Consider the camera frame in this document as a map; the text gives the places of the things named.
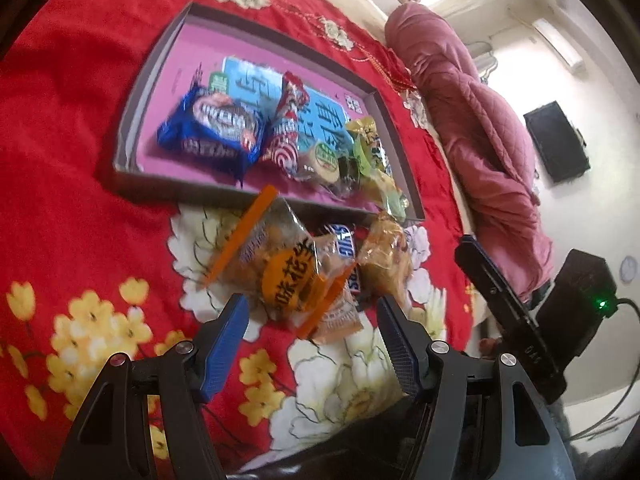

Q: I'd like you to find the black wall television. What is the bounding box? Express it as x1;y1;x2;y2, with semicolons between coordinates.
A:
523;101;592;184

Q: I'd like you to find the orange peanut packet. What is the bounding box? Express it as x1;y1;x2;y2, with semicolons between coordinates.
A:
202;185;366;346

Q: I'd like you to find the black cable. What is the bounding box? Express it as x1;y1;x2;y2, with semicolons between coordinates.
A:
575;297;640;441

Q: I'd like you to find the blue cookie packet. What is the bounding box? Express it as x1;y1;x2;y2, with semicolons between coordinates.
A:
156;82;266;188

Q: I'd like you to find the yellow bread packet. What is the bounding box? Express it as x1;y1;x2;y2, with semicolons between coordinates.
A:
345;116;408;206

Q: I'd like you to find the dark brownie packet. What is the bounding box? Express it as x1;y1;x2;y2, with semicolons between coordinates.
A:
335;155;363;196

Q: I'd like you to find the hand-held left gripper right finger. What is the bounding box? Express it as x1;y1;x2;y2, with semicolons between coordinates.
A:
376;296;573;480

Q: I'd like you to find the white air conditioner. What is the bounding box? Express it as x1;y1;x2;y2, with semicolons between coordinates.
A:
531;17;586;72

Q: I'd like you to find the red white snack packet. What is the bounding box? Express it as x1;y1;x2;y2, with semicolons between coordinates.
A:
260;71;308;178

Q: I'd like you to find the red floral blanket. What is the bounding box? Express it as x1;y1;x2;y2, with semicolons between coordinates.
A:
0;0;481;480

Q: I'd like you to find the light green candy packet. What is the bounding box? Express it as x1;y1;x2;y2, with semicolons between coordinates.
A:
380;187;416;221

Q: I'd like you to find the brown chocolate bar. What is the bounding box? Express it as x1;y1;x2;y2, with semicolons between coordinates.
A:
312;222;368;306

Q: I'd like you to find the green label pastry packet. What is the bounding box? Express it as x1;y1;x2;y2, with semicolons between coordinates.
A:
295;140;346;186

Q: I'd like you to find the clear rice cracker packet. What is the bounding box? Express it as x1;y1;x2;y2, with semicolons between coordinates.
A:
357;210;416;301

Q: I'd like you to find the pink quilt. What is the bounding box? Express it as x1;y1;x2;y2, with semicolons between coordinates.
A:
384;1;556;306

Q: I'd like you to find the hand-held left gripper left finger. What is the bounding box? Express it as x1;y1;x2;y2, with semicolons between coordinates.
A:
52;292;251;480

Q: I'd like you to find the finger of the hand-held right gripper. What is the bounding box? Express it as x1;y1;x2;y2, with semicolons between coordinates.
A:
454;234;540;346

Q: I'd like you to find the grey cardboard box pink inside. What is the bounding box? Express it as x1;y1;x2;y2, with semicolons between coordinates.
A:
111;1;427;223

